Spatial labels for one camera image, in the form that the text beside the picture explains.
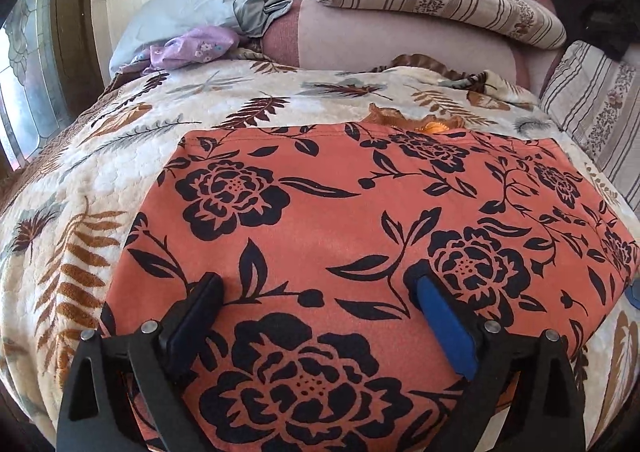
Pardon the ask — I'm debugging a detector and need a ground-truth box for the black clothes pile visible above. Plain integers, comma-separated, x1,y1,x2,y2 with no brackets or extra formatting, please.
521,0,636,60

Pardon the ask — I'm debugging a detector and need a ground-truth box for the cream leaf print blanket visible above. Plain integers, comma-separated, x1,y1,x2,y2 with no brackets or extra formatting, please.
0,55,640,443

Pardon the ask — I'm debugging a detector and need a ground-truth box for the grey pillow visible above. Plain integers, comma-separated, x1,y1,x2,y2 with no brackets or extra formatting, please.
109,0,303,76

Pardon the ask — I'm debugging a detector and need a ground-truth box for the purple flowered cloth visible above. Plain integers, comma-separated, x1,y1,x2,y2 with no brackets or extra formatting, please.
131,27,241,76

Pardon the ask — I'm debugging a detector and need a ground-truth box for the striped floral flat cushion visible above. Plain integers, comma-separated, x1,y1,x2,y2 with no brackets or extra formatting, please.
537,40,640,213

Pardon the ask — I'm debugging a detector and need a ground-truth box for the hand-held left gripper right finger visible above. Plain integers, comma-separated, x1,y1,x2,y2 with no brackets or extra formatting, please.
404,262,586,452

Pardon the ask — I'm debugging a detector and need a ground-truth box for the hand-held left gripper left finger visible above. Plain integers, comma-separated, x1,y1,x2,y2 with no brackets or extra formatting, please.
56,272,225,452

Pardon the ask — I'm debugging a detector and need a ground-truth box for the stained glass window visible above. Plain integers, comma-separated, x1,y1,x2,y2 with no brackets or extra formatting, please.
0,0,66,173

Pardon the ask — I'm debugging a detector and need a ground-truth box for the pink mauve pillow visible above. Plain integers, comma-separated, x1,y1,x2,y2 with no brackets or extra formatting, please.
262,0,563,96

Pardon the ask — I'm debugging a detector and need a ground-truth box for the orange black floral shirt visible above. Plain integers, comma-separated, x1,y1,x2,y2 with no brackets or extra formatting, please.
97,119,640,452

